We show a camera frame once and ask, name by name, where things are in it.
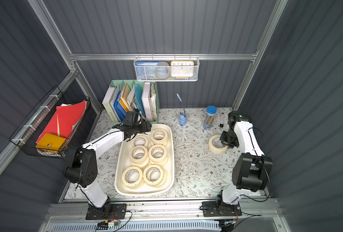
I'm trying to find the white plastic storage tray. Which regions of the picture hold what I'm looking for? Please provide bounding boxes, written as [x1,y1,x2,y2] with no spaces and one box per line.
[114,124,175,197]

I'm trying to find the orange folder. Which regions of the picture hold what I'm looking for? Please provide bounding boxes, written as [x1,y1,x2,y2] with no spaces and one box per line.
[120,84,133,112]

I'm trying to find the masking tape roll in tray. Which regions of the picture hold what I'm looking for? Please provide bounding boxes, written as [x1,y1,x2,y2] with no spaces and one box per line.
[122,166,144,189]
[143,164,167,188]

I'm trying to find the red folder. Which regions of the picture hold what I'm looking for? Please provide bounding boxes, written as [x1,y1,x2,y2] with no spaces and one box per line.
[36,101,87,143]

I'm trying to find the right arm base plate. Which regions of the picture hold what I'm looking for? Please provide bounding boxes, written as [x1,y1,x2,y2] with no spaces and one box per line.
[199,201,242,217]

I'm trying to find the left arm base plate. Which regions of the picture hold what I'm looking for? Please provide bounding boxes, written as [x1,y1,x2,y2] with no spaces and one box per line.
[85,203,127,220]

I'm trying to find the black marker pen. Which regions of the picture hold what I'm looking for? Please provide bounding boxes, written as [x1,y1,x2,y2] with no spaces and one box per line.
[219,113,225,128]

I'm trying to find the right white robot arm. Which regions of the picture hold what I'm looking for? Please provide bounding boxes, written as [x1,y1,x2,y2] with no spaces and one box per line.
[216,110,273,208]

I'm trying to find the clear pencil jar blue lid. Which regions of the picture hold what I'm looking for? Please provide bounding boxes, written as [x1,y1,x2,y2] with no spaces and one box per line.
[203,105,217,130]

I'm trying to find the grey tape roll in basket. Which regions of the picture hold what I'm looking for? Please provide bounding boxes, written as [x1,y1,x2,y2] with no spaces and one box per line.
[155,61,170,80]

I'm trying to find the masking tape roll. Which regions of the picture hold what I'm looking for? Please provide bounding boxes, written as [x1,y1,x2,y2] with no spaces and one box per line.
[143,164,167,188]
[129,146,149,169]
[148,145,168,166]
[209,135,228,154]
[132,134,150,149]
[122,166,144,189]
[151,128,169,146]

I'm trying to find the white binder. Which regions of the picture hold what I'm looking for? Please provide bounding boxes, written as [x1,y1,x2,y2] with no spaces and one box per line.
[141,82,153,121]

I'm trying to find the black wire side basket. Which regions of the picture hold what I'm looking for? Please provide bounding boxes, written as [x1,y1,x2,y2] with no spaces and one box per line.
[9,88,92,159]

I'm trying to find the cream workspace book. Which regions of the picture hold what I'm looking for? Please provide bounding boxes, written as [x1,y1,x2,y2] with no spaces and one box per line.
[102,87,117,122]

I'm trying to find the white wire hanging basket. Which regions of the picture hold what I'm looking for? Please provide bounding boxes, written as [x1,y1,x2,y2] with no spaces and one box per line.
[133,56,200,82]

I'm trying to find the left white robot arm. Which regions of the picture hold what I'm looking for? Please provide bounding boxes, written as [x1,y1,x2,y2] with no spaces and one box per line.
[64,110,152,213]

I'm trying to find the yellow white clock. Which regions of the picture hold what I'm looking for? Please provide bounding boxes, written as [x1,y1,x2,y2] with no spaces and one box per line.
[170,61,195,78]

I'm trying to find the blue folder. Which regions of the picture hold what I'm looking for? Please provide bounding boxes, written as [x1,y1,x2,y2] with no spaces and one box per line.
[113,88,126,122]

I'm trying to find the blue box in basket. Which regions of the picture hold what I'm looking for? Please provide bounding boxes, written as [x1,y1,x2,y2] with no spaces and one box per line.
[134,61,159,81]

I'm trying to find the green desktop file organizer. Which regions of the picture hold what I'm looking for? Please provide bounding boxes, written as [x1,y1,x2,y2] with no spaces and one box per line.
[110,80,160,125]

